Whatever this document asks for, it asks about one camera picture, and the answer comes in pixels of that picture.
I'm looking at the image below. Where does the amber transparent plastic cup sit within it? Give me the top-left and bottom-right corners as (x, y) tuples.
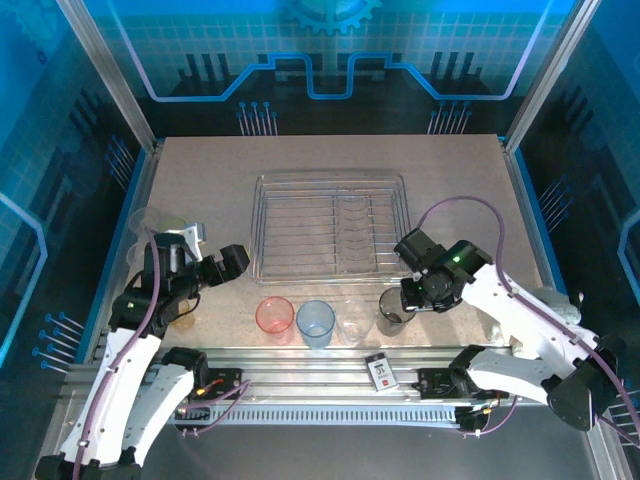
(169, 294), (202, 331)

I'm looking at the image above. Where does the pink transparent plastic cup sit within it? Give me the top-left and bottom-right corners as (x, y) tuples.
(254, 295), (295, 346)

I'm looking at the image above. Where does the dark grey transparent cup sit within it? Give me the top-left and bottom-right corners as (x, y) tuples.
(376, 287), (419, 337)

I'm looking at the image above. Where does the blue transparent plastic cup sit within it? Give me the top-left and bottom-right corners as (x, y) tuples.
(295, 299), (335, 350)

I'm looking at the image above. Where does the green transparent plastic cup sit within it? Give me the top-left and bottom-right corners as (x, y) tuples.
(158, 214), (190, 236)

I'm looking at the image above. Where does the black white label card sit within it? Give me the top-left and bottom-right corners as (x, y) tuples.
(366, 351), (397, 395)

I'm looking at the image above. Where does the chrome wire dish rack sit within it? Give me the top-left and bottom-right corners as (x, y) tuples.
(251, 171), (412, 287)

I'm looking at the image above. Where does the aluminium table side rail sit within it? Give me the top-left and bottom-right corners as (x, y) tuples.
(501, 139), (564, 301)
(64, 142), (164, 381)

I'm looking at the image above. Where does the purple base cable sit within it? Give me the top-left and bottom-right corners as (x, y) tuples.
(179, 379), (251, 439)
(459, 397), (521, 441)

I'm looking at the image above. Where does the aluminium mounting rail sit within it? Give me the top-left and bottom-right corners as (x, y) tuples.
(67, 344), (551, 409)

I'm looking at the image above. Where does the grey slotted cable duct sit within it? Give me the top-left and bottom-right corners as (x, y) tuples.
(172, 403), (459, 427)

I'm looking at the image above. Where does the aluminium frame post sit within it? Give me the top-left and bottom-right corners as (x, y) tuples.
(56, 0), (162, 151)
(504, 0), (601, 151)

